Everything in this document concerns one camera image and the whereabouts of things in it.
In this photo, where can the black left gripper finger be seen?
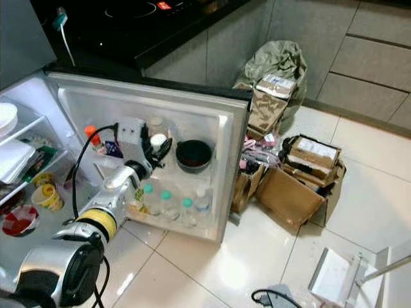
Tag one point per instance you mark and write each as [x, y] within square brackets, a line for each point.
[148, 149]
[168, 151]

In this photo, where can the white plastic bottle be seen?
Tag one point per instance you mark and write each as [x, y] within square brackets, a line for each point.
[158, 139]

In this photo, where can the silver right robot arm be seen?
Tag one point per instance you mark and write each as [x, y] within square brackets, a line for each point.
[282, 298]

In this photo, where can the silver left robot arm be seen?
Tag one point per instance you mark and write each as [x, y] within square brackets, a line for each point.
[115, 189]

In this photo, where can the black bowl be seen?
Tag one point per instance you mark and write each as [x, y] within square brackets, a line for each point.
[194, 157]

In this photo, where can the water bottle teal cap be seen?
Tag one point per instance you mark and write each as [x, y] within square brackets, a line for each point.
[148, 199]
[166, 205]
[187, 213]

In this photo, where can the orange cap sauce bottle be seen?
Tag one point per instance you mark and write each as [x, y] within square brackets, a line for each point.
[90, 131]

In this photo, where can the water bottle white cap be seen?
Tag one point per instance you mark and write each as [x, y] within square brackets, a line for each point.
[203, 202]

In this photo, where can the refrigerator door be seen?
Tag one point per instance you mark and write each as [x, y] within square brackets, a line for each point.
[103, 102]

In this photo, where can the black kitchen countertop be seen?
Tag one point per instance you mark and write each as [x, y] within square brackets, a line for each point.
[154, 58]

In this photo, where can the green food package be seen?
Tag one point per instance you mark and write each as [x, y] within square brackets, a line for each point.
[46, 157]

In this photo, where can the yellow instant noodle cup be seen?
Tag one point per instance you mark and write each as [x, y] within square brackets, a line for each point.
[48, 197]

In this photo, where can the small yellow cup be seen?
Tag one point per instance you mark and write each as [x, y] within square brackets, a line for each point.
[43, 178]

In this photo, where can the black induction cooktop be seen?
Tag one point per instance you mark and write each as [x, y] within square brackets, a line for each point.
[135, 29]

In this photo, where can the flat box white label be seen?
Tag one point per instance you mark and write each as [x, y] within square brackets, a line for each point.
[276, 85]

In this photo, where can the white foam food box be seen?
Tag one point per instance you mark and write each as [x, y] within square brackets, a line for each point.
[16, 160]

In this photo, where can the red bowl with plastic wrap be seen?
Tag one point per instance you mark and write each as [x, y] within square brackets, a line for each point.
[20, 221]

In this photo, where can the white bowl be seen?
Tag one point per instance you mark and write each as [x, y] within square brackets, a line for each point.
[8, 115]

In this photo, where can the grey-green sack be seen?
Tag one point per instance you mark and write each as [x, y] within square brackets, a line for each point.
[279, 58]

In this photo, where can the cardboard box white label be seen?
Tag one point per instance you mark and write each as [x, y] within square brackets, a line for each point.
[314, 153]

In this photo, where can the dark wrapped bowl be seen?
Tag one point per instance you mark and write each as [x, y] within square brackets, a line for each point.
[5, 192]

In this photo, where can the grey refrigerator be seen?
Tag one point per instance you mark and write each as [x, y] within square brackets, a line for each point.
[19, 38]

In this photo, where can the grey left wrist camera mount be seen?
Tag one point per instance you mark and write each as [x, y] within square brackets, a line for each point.
[130, 138]

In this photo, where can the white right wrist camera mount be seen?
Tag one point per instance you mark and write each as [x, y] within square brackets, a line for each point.
[334, 274]

